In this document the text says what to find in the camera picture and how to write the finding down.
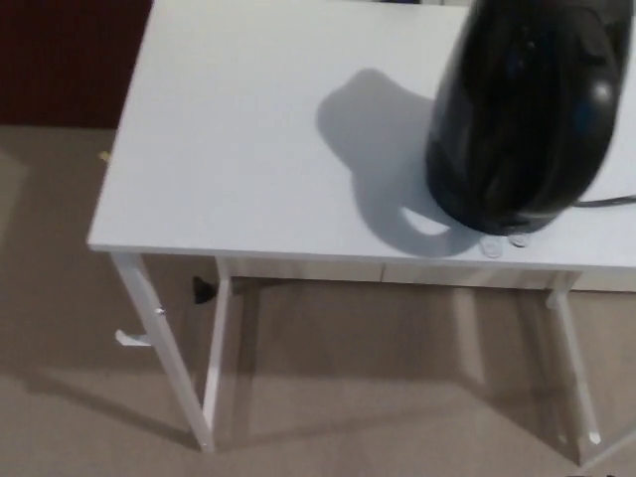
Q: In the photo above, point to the clear oblong kettle base lever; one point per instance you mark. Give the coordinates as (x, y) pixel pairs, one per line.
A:
(491, 247)

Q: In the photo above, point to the clear round kettle base button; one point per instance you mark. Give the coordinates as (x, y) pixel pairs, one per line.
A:
(519, 240)

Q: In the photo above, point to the black floor door stop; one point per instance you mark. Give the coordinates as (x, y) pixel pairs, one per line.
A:
(203, 290)

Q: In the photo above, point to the white hook on table leg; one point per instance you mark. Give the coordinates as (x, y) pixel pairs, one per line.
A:
(130, 339)

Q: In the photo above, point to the small yellow floor scrap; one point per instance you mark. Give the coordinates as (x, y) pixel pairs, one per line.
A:
(105, 156)

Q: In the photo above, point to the black electric kettle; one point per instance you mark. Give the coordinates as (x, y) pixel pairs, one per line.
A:
(522, 124)

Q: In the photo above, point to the dark red cabinet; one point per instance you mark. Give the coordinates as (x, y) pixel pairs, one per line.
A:
(64, 59)

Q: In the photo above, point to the white metal table leg frame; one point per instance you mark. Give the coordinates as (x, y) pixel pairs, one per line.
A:
(571, 358)
(164, 343)

